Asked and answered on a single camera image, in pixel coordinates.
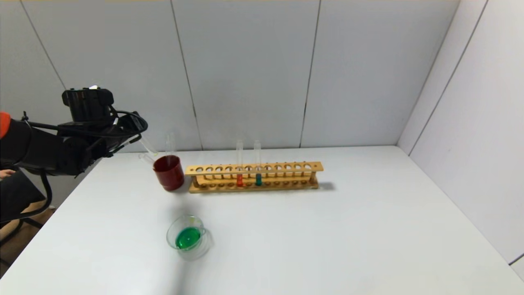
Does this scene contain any black chair frame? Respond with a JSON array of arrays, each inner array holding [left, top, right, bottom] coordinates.
[[0, 168, 54, 267]]

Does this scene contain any test tube with teal pigment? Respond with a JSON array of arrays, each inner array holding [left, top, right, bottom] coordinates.
[[254, 140, 263, 187]]

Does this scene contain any red plastic cup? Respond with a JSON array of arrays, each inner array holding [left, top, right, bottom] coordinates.
[[153, 155, 185, 192]]

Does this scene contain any test tube with red pigment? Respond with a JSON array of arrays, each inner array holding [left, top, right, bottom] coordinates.
[[236, 139, 244, 188]]

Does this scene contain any black camera cable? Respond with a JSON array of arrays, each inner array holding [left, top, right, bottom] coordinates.
[[25, 110, 149, 139]]

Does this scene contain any clear glass spouted dish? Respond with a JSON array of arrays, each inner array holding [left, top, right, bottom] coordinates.
[[166, 215, 211, 261]]

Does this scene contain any test tube with yellow pigment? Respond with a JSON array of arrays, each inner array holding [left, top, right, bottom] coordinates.
[[138, 133, 159, 158]]

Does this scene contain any wooden test tube rack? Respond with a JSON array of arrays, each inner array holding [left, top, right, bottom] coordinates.
[[185, 161, 324, 194]]

